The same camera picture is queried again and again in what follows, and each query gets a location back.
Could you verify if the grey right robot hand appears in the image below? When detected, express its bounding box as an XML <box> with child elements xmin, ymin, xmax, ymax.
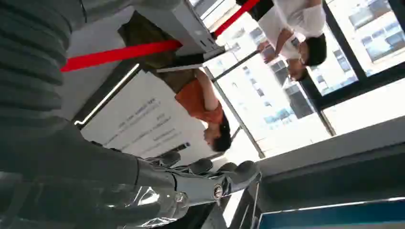
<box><xmin>0</xmin><ymin>118</ymin><xmax>261</xmax><ymax>229</ymax></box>

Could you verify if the white sign board with text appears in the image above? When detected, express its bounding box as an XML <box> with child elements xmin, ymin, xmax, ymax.
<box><xmin>80</xmin><ymin>71</ymin><xmax>223</xmax><ymax>166</ymax></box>

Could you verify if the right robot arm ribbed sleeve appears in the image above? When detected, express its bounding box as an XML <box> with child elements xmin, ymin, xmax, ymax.
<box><xmin>0</xmin><ymin>0</ymin><xmax>87</xmax><ymax>126</ymax></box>

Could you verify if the red barrier belt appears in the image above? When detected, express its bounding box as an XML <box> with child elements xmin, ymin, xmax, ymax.
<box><xmin>61</xmin><ymin>0</ymin><xmax>261</xmax><ymax>73</ymax></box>

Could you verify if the person in orange shirt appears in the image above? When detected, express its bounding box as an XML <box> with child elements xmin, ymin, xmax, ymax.
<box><xmin>117</xmin><ymin>11</ymin><xmax>234</xmax><ymax>153</ymax></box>

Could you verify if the blue panel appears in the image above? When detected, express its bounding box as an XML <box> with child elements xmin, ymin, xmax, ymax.
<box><xmin>257</xmin><ymin>198</ymin><xmax>405</xmax><ymax>229</ymax></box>

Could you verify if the person in white shirt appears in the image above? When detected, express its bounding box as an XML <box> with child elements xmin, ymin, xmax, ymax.
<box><xmin>235</xmin><ymin>0</ymin><xmax>328</xmax><ymax>82</ymax></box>

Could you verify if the silver rail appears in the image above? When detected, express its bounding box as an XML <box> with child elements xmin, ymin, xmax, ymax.
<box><xmin>74</xmin><ymin>63</ymin><xmax>140</xmax><ymax>126</ymax></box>

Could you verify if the grey window post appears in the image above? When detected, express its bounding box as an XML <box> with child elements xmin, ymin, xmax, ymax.
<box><xmin>204</xmin><ymin>66</ymin><xmax>266</xmax><ymax>159</ymax></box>

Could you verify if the dark window frame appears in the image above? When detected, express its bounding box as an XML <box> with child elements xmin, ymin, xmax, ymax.
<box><xmin>298</xmin><ymin>0</ymin><xmax>405</xmax><ymax>112</ymax></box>

